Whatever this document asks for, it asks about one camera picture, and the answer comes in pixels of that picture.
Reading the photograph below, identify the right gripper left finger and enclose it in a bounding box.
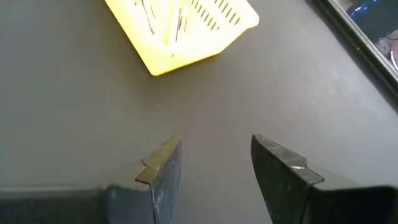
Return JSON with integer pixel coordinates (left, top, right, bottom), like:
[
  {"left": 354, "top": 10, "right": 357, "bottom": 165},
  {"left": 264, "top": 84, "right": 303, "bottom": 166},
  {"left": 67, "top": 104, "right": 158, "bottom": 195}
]
[{"left": 105, "top": 134, "right": 183, "bottom": 224}]

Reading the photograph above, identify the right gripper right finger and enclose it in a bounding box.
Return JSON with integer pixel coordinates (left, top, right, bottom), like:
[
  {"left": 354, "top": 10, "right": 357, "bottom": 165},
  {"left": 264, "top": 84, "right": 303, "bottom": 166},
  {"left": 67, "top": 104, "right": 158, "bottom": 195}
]
[{"left": 251, "top": 134, "right": 325, "bottom": 224}]

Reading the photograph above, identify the yellow plastic basket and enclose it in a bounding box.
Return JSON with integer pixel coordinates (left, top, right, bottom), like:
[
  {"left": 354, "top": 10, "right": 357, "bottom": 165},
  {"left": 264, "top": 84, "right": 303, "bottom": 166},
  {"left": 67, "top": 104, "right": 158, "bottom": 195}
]
[{"left": 104, "top": 0, "right": 261, "bottom": 77}]

